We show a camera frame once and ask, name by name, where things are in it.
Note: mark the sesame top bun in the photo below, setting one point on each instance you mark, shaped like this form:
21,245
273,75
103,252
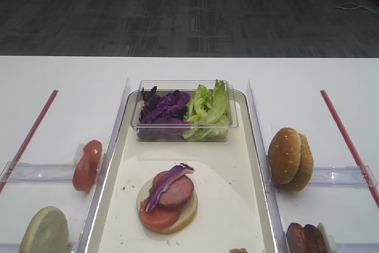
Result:
284,155

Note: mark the green lettuce pile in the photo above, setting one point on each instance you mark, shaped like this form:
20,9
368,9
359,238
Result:
208,113

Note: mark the tomato slice on bun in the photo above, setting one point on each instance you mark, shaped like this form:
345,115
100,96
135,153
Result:
158,218

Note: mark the white pusher block tomato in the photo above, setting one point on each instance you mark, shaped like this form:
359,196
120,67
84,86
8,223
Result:
78,154

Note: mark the upright tomato slices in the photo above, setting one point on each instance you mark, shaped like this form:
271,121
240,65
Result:
85,172

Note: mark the upright meat patties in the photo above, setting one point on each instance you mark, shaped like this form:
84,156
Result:
305,239

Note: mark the white pusher block patties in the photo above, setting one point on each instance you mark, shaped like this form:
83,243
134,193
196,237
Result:
325,235

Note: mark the clear plastic salad container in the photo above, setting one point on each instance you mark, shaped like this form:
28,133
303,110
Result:
166,86

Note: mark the purple cabbage pile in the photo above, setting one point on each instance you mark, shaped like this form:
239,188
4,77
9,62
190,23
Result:
163,115

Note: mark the purple cabbage strip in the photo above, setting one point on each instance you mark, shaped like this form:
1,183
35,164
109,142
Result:
165,182

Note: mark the sausage patty on bun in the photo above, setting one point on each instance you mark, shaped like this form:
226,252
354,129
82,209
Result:
178,193

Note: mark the bottom bun on tray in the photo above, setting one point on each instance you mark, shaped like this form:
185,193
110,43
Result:
188,210

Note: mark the metal serving tray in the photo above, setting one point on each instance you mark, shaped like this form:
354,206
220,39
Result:
232,211

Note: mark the right red strip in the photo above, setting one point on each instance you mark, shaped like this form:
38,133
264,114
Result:
359,162

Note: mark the red strip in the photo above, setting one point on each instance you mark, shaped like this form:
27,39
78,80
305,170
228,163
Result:
359,162
32,134

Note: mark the food scrap on tray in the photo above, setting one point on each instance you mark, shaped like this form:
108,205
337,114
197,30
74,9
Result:
238,250

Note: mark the right upper clear holder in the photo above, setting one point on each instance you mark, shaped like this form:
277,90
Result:
349,176

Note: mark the clear holder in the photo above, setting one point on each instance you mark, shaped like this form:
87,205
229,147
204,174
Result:
351,247
349,176
27,172

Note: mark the left upper clear holder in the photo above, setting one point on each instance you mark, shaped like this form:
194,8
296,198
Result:
27,172

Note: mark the left red strip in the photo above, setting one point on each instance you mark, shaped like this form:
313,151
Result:
32,134

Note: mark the upright bun half left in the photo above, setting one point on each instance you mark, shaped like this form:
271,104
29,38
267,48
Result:
47,231

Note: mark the right lower clear holder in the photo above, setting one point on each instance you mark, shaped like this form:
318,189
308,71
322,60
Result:
351,247

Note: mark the right long clear rail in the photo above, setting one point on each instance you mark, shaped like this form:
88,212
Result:
277,231

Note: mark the long clear rail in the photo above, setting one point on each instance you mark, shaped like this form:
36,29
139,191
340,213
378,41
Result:
112,143
277,231

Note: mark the left long clear rail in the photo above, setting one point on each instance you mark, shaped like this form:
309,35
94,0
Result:
112,143

